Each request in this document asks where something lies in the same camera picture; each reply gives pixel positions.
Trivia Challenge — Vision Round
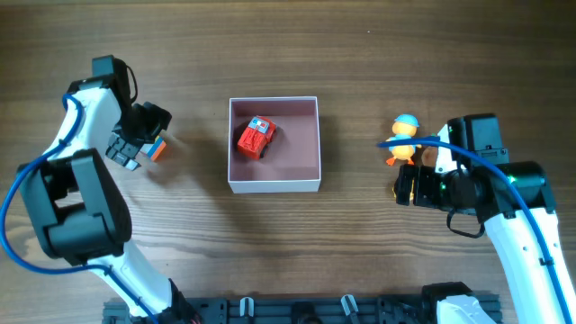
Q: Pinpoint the multicolour puzzle cube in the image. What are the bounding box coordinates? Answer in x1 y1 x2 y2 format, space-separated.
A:
139 136 167 161

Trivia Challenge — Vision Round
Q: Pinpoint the orange duck toy blue hat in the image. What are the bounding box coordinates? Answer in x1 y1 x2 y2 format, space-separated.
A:
386 114 421 167

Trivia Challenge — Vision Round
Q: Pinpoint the red toy fire truck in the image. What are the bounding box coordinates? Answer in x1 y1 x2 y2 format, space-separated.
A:
237 115 277 160

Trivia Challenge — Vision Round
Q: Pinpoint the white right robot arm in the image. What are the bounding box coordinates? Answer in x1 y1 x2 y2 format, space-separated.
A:
393 162 575 323

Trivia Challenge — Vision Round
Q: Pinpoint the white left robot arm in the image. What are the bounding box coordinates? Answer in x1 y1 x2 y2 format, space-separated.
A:
1 75 201 323

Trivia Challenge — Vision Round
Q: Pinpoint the brown plush toy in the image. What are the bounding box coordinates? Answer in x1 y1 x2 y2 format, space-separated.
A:
421 146 438 167

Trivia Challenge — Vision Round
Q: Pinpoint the white pink-lined open box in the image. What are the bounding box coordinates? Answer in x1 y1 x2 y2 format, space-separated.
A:
227 96 322 194

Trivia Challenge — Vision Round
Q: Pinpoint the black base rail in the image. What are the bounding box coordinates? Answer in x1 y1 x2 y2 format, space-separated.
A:
102 294 432 324

